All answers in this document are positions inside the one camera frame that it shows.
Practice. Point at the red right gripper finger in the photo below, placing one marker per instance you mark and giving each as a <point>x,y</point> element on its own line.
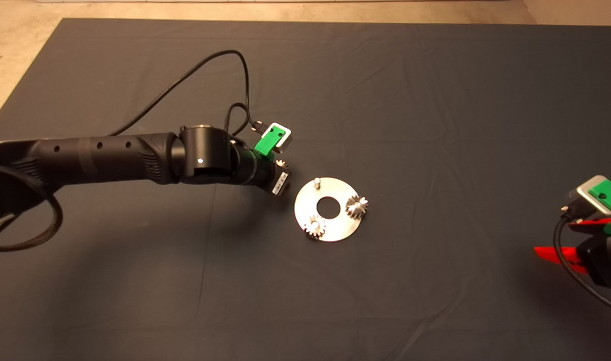
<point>556,254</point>
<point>593,224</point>

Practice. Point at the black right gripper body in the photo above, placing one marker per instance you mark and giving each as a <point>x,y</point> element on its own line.
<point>606,260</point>

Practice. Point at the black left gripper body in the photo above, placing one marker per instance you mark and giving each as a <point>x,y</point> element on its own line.
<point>260,173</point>

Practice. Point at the small steel planetary gear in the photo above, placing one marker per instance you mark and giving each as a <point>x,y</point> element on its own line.
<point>357,208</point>
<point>315,228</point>
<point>282,164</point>

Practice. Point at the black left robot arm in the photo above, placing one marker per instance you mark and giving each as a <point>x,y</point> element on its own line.
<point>110,158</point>

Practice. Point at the round metal carrier plate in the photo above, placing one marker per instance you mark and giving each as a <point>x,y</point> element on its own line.
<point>335,228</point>

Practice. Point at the dark grey table cloth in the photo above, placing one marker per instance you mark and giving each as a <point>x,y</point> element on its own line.
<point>435,100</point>

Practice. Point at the green left camera mount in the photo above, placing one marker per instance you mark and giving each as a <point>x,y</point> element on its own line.
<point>267,143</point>

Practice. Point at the silver right camera box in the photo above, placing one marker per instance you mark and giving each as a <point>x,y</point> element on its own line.
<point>588,193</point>

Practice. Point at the silver camera box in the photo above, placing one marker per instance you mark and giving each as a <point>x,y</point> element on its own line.
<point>285,138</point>
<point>588,193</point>

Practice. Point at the silver left camera box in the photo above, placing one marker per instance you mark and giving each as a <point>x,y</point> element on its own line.
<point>285,138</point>

